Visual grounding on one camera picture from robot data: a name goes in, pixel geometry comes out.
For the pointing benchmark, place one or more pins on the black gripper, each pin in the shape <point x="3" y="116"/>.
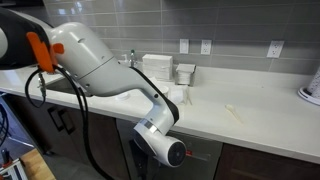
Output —
<point x="143" y="163"/>

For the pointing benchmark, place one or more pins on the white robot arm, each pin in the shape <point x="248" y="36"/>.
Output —
<point x="93" y="66"/>

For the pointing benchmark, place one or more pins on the red dishwasher sticker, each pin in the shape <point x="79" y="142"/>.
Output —
<point x="189" y="153"/>

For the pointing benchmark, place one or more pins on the stainless steel dishwasher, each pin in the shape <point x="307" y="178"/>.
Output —
<point x="203" y="160"/>

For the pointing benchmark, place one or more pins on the dark wood sink cabinet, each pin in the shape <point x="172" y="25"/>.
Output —
<point x="103" y="146"/>

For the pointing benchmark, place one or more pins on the clear plastic bag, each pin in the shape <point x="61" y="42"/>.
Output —
<point x="178" y="95"/>

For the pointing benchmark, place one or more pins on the small white container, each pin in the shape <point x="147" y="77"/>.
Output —
<point x="185" y="75"/>

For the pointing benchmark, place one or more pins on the white paper towel stack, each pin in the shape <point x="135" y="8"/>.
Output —
<point x="157" y="66"/>

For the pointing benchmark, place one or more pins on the white plastic spoon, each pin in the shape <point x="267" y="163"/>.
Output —
<point x="233" y="112"/>

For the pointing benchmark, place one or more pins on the clear soap pump bottle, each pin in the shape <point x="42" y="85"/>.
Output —
<point x="125" y="60"/>

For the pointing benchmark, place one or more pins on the green-capped dish soap bottle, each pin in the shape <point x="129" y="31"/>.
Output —
<point x="133" y="58"/>

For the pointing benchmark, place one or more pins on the wooden board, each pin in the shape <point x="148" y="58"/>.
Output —
<point x="36" y="165"/>

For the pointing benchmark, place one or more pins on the dark wood drawer cabinet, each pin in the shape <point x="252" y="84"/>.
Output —
<point x="266" y="163"/>

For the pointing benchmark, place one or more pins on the red and black tool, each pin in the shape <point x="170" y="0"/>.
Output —
<point x="6" y="159"/>

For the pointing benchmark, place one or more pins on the white wall outlet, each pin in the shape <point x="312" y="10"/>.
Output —
<point x="275" y="49"/>
<point x="206" y="47"/>

